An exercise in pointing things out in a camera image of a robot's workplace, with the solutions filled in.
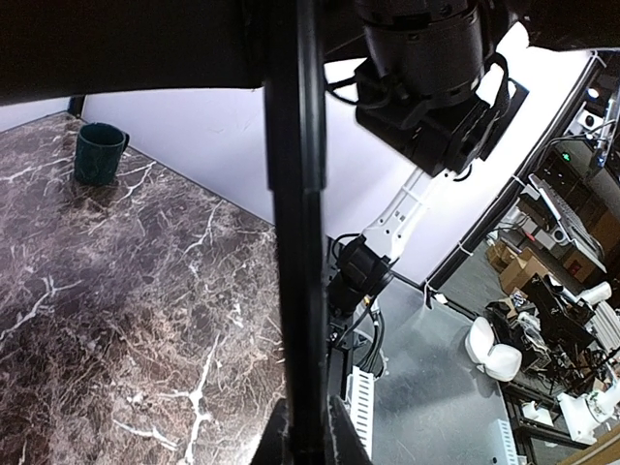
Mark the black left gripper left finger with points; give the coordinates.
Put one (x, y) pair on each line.
(273, 446)

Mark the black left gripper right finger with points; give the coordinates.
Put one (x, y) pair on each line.
(343, 445)

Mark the lavender and black folding umbrella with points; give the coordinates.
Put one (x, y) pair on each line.
(54, 49)

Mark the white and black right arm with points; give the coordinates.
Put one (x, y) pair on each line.
(417, 92)

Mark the dark green ceramic mug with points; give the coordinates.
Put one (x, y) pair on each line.
(98, 152)

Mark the grey slotted cable duct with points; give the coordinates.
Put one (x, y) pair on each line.
(360, 401)

